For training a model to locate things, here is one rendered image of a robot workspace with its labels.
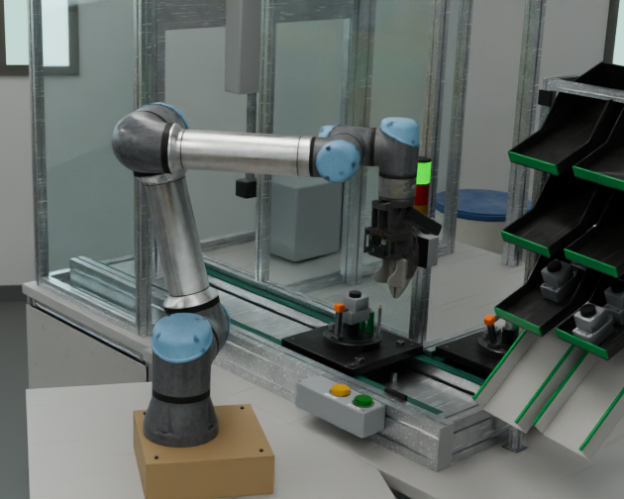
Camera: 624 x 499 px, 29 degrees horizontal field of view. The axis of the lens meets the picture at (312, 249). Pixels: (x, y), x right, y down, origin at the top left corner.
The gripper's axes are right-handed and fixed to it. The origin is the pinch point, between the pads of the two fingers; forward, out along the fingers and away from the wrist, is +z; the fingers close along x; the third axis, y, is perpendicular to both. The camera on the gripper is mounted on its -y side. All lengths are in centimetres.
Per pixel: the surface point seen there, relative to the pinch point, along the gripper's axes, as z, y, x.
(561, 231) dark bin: -15.3, -18.3, 25.0
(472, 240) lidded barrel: 76, -248, -178
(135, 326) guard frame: 34, 2, -90
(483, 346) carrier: 23.7, -38.8, -7.0
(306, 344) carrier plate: 25.5, -10.1, -37.0
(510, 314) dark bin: 1.9, -11.5, 19.7
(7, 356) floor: 122, -66, -283
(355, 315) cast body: 17.8, -17.9, -29.2
